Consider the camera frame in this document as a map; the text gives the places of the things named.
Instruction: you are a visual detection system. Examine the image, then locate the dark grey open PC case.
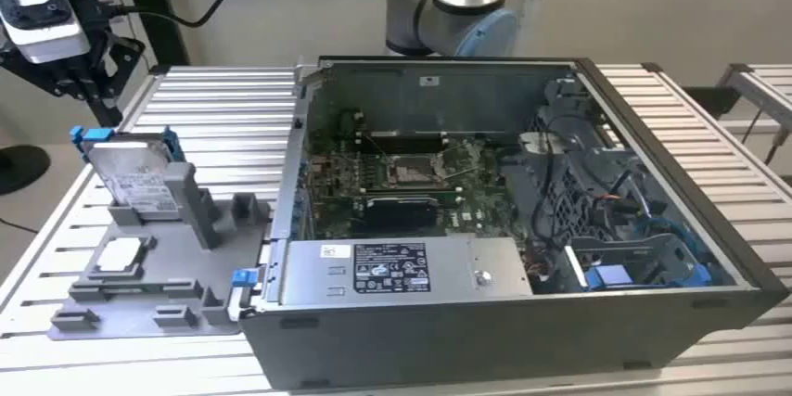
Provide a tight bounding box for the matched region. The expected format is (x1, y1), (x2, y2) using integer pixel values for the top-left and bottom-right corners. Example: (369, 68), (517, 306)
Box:
(237, 55), (792, 390)

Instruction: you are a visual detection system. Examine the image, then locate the black RAM slot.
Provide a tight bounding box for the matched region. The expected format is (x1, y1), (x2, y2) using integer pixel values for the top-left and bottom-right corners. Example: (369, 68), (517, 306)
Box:
(357, 185), (465, 198)
(361, 129), (450, 150)

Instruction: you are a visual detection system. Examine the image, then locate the blue wire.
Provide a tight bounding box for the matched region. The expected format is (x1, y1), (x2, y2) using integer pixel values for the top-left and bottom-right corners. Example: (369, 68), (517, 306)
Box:
(634, 215), (718, 276)

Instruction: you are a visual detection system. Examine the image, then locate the grey parts rack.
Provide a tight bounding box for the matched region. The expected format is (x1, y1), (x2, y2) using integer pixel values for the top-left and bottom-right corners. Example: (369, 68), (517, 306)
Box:
(45, 161), (277, 342)

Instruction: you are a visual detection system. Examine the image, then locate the black round stand base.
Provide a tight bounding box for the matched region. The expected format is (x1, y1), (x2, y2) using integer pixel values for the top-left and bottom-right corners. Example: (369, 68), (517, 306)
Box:
(0, 144), (51, 197)

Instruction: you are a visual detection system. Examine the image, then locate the green motherboard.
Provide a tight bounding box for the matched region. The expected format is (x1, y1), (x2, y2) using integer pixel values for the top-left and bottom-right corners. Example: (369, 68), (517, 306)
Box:
(305, 110), (533, 242)

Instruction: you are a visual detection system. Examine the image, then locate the silver power supply unit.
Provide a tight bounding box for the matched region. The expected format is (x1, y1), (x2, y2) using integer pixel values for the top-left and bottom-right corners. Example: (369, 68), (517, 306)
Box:
(275, 236), (534, 304)

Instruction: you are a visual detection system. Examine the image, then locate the metal socket cover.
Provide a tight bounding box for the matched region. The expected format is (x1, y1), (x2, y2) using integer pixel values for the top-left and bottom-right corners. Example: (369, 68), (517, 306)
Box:
(438, 141), (482, 179)

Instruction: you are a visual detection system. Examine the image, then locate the thin metal locking lever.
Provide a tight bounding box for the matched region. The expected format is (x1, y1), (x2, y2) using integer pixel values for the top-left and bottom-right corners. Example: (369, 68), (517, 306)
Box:
(362, 133), (398, 161)

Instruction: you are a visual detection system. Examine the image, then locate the blue case latch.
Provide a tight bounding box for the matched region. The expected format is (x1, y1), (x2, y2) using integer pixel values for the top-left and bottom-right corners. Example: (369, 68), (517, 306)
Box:
(226, 267), (259, 322)

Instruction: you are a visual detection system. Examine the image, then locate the slatted metal side table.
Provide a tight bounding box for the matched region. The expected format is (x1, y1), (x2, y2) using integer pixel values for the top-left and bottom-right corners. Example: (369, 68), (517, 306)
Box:
(715, 63), (792, 137)

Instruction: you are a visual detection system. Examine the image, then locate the grey metal disk bay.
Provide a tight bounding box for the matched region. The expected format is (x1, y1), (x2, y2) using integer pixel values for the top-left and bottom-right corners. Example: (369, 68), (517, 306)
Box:
(503, 103), (737, 295)

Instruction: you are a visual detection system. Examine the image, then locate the CPU socket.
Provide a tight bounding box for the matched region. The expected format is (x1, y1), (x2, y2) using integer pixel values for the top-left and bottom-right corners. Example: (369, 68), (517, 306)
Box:
(386, 152), (446, 186)

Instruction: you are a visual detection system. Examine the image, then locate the thin black floor cable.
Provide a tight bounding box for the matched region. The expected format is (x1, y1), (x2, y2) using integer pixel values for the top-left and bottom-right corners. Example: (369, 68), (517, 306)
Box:
(0, 216), (39, 234)

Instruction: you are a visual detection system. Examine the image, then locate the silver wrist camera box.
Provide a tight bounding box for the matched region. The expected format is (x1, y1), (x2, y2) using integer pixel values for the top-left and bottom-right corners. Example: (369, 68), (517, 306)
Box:
(0, 0), (93, 64)

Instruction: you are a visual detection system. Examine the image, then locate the hard disk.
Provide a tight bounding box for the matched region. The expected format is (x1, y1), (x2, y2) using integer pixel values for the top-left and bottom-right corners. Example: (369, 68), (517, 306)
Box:
(69, 124), (186, 214)

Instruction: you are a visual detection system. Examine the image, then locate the blue plastic bay bracket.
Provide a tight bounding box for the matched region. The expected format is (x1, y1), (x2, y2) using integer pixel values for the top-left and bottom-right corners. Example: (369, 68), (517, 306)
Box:
(583, 265), (633, 288)

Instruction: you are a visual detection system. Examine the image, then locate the black wire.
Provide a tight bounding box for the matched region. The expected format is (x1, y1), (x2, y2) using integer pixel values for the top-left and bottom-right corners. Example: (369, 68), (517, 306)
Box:
(529, 112), (595, 249)

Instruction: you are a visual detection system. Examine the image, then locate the silver CPU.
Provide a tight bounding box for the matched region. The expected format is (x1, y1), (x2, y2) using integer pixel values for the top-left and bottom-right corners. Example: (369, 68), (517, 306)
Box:
(94, 237), (147, 273)

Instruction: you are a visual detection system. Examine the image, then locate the black graphics card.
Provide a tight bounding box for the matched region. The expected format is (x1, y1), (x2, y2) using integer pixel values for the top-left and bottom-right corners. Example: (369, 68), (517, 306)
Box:
(361, 196), (441, 237)

